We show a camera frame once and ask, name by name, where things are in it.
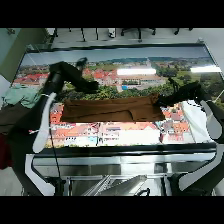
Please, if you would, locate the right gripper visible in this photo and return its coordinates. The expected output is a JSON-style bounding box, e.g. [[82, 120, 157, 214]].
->
[[156, 86, 191, 107]]

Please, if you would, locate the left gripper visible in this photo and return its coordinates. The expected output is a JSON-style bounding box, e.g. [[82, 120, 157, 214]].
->
[[74, 74, 101, 95]]

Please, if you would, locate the brown garment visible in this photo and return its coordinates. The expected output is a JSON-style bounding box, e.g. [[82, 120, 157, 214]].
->
[[59, 94, 167, 124]]

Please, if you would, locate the white garment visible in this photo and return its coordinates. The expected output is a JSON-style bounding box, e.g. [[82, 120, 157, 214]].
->
[[181, 99, 215, 145]]

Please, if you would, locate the pale green garment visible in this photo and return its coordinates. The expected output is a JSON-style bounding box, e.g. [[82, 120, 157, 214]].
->
[[2, 84, 43, 110]]

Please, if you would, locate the black office chair base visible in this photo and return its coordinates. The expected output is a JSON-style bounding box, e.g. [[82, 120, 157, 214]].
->
[[120, 27, 157, 40]]

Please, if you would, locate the dark red garment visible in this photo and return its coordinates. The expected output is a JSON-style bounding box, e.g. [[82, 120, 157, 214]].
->
[[0, 133, 13, 170]]

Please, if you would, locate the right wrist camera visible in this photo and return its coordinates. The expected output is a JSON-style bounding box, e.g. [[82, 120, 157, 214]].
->
[[167, 77, 180, 94]]

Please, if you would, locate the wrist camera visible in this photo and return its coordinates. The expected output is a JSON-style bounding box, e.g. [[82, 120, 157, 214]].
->
[[167, 77, 180, 94], [75, 57, 90, 70]]

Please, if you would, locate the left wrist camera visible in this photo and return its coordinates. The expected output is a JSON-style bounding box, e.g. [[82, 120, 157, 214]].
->
[[75, 57, 90, 70]]

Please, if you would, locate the silver frame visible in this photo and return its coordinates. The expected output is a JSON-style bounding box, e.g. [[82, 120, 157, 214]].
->
[[25, 152, 224, 197]]

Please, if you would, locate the black cable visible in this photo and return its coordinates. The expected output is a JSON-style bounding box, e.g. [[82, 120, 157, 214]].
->
[[49, 128, 63, 188], [134, 188, 151, 197]]

